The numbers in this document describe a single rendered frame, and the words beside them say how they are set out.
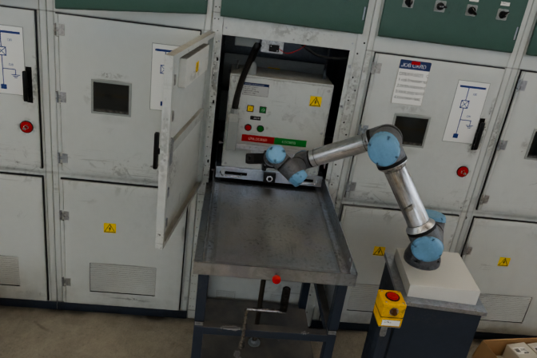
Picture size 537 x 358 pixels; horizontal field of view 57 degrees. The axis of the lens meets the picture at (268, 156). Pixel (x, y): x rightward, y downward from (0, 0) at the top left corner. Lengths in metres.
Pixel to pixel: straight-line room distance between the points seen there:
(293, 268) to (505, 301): 1.61
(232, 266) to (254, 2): 1.10
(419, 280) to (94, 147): 1.56
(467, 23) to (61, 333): 2.47
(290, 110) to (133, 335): 1.43
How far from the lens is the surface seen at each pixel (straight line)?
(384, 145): 1.85
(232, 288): 2.81
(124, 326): 2.91
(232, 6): 2.23
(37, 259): 2.87
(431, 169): 2.60
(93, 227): 2.68
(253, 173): 2.49
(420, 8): 2.36
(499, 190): 2.80
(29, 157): 2.61
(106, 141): 2.46
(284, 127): 2.42
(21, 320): 3.03
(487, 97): 2.57
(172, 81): 1.69
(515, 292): 3.21
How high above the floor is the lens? 1.92
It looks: 22 degrees down
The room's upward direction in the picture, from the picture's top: 8 degrees clockwise
